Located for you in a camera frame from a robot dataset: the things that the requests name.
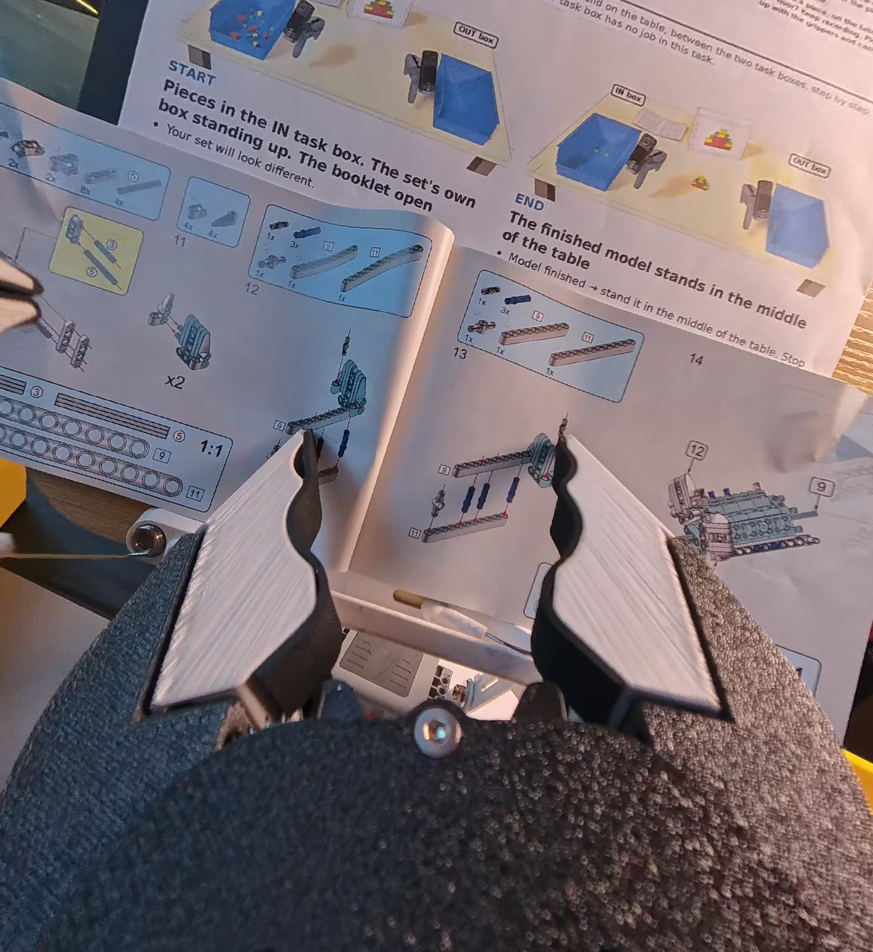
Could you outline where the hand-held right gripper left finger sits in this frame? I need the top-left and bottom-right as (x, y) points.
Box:
(146, 430), (344, 728)

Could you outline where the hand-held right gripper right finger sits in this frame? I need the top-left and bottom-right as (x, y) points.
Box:
(529, 433), (728, 728)

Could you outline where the building instruction booklet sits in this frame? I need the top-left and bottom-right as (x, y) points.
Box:
(0, 63), (873, 745)

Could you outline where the printed task sheet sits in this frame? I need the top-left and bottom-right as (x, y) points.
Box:
(119, 0), (873, 378)

